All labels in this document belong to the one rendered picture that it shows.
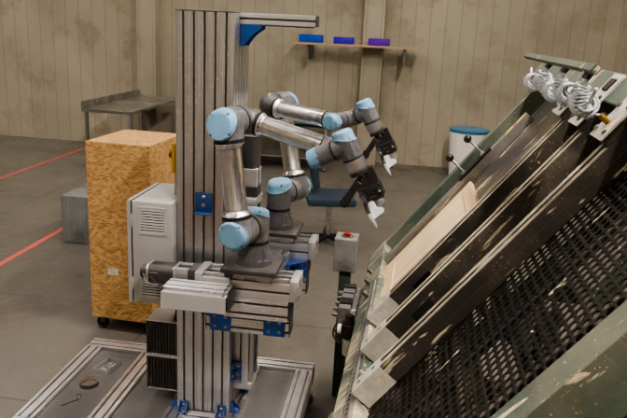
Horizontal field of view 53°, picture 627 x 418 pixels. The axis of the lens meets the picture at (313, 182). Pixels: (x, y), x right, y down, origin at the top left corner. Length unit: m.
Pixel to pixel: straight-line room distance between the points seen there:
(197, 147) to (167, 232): 0.39
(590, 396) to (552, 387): 0.06
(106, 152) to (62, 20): 7.21
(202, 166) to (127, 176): 1.36
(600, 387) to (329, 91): 8.84
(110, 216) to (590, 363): 3.37
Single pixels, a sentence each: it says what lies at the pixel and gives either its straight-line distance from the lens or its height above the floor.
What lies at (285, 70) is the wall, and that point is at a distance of 9.89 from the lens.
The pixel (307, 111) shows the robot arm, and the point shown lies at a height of 1.62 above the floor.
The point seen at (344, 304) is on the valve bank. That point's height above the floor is 0.77.
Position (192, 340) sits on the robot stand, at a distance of 3.00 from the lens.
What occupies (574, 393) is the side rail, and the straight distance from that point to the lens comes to 1.20.
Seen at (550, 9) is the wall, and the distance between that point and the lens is 9.92.
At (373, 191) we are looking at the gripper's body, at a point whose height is 1.44.
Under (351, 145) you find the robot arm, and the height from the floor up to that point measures 1.60.
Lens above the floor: 1.98
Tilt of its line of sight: 14 degrees down
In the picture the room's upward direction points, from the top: 3 degrees clockwise
